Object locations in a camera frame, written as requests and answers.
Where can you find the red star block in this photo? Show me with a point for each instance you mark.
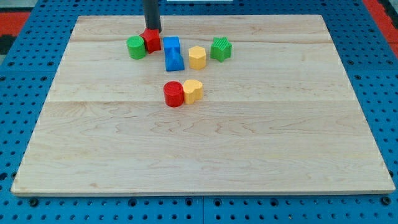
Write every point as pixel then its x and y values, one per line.
pixel 151 40

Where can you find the green cylinder block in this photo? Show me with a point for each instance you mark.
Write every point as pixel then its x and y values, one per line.
pixel 136 47

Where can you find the green star block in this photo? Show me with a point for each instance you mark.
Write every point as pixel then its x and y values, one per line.
pixel 221 49

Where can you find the yellow heart block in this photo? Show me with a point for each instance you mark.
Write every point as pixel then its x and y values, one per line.
pixel 193 90

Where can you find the wooden board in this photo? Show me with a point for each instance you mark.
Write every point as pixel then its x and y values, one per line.
pixel 279 117

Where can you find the red cylinder block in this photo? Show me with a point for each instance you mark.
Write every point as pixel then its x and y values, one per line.
pixel 173 94

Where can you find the blue triangular block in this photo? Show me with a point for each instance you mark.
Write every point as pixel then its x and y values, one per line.
pixel 174 61

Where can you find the yellow hexagon block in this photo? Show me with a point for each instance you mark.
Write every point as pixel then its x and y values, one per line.
pixel 197 57

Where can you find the blue cube block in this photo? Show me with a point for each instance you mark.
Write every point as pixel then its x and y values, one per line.
pixel 171 44

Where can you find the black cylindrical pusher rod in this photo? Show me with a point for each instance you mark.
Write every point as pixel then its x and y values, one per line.
pixel 152 14

